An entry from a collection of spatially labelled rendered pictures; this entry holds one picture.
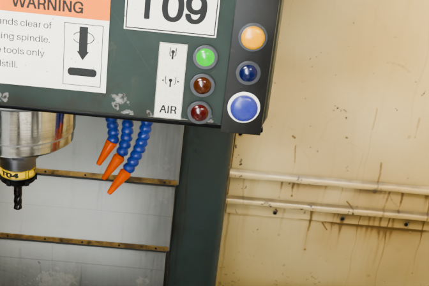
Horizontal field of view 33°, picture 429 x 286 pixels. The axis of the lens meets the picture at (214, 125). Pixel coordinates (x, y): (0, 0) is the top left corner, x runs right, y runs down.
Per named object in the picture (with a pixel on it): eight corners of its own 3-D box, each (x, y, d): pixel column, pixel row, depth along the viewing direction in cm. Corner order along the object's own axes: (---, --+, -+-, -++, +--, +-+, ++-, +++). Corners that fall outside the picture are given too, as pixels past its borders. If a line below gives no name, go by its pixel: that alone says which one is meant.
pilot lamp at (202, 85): (211, 96, 80) (213, 77, 79) (191, 94, 79) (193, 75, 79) (211, 94, 80) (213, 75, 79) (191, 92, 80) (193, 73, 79)
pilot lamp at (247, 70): (257, 84, 79) (260, 65, 78) (237, 82, 79) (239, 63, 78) (256, 82, 80) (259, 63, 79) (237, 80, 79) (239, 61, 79)
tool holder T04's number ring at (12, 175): (36, 164, 109) (36, 156, 108) (36, 179, 104) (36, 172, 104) (0, 164, 108) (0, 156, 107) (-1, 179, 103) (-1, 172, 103)
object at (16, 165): (35, 165, 109) (36, 145, 108) (36, 180, 104) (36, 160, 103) (0, 165, 108) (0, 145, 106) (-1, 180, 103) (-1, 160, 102)
